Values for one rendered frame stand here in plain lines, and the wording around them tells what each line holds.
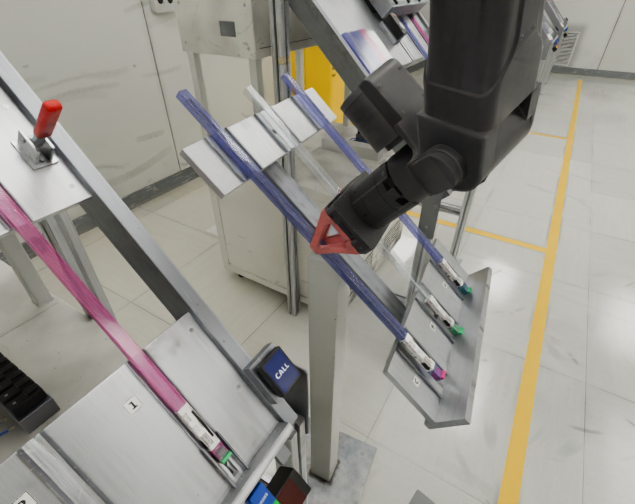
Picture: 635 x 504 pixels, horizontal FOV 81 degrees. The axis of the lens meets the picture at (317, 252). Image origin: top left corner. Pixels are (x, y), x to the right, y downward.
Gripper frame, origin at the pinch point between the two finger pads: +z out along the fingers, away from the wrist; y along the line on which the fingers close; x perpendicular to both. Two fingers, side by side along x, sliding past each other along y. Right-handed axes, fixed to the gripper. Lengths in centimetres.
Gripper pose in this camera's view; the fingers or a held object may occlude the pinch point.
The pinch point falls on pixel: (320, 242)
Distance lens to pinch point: 48.3
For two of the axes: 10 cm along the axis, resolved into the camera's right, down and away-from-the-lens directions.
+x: 6.7, 7.3, 1.3
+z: -6.0, 4.3, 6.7
